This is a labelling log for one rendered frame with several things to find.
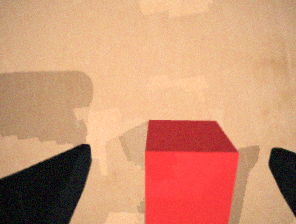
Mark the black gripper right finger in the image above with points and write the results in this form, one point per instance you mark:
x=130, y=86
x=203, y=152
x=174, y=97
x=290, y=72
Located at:
x=282, y=164

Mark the red block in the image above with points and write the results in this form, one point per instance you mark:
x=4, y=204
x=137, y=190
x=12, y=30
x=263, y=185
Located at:
x=190, y=172

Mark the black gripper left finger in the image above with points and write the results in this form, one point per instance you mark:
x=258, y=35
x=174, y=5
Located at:
x=46, y=192

